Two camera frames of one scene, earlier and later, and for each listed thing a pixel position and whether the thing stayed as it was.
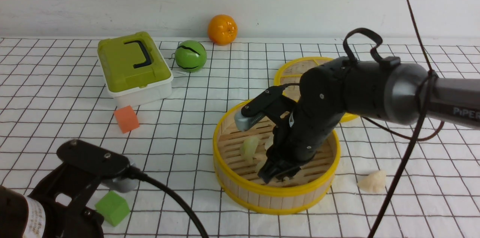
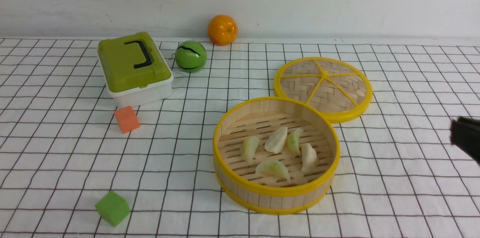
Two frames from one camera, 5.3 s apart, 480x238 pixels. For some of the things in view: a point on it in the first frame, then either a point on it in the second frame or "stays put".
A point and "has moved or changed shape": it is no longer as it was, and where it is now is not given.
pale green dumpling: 262,158 has moved or changed shape
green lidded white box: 135,70 stays put
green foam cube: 114,208 stays put
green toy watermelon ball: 190,56 stays put
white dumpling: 374,182 has moved or changed shape
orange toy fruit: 222,29 stays put
